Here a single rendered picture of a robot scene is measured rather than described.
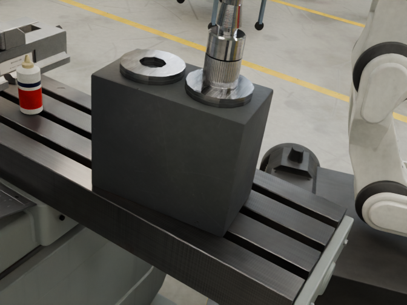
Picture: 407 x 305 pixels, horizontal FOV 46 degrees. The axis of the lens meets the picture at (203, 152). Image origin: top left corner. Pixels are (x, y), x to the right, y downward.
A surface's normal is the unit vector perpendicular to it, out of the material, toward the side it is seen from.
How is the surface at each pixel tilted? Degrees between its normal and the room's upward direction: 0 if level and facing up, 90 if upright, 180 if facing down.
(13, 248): 90
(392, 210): 90
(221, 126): 90
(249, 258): 0
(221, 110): 0
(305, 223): 0
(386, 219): 90
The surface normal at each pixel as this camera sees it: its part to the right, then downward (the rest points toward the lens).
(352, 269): 0.12, -0.83
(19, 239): 0.84, 0.38
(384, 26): -0.23, 0.51
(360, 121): -0.28, 0.81
